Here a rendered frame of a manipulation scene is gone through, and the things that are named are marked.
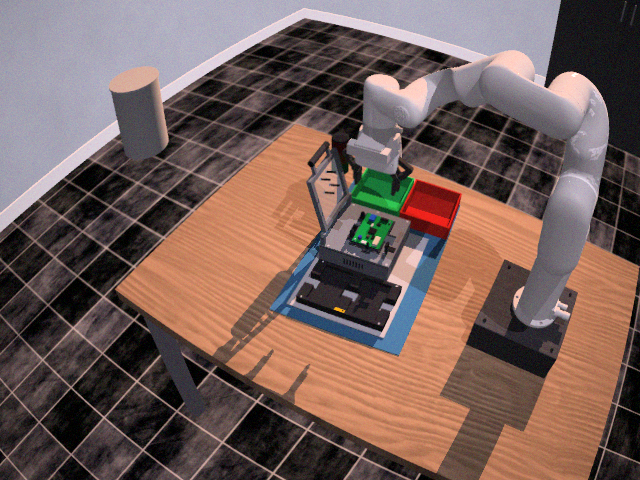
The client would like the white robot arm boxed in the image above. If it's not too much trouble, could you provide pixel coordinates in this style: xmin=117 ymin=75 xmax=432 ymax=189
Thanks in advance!
xmin=347 ymin=50 xmax=609 ymax=328

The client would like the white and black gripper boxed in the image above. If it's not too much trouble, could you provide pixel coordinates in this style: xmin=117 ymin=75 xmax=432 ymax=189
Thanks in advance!
xmin=342 ymin=133 xmax=414 ymax=196

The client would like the green bin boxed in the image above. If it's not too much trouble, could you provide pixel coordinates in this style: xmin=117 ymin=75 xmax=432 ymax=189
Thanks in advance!
xmin=352 ymin=168 xmax=414 ymax=217

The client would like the green circuit board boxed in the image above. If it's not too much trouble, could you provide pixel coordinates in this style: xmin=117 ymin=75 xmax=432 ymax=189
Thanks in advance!
xmin=352 ymin=213 xmax=394 ymax=250

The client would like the red bin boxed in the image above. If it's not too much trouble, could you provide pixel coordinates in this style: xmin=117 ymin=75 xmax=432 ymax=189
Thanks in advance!
xmin=399 ymin=179 xmax=462 ymax=240

